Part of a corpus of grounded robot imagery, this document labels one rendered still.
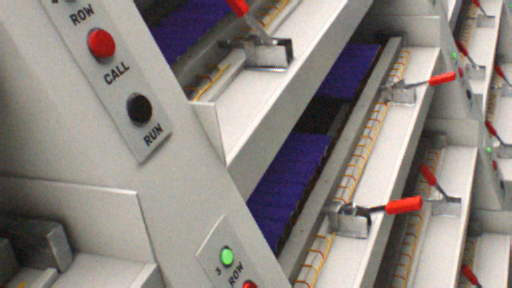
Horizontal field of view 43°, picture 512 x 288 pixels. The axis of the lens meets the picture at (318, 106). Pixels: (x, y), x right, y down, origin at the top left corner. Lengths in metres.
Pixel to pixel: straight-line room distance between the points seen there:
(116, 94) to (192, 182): 0.08
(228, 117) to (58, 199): 0.17
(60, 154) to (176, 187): 0.07
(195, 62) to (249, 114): 0.08
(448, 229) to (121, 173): 0.64
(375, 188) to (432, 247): 0.22
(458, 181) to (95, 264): 0.72
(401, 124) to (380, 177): 0.12
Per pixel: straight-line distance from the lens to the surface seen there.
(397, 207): 0.63
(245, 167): 0.48
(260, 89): 0.54
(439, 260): 0.89
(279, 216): 0.66
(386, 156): 0.76
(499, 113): 1.57
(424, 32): 1.02
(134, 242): 0.38
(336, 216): 0.65
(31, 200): 0.41
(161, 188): 0.40
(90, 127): 0.37
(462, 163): 1.07
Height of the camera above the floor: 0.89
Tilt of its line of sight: 21 degrees down
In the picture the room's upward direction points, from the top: 25 degrees counter-clockwise
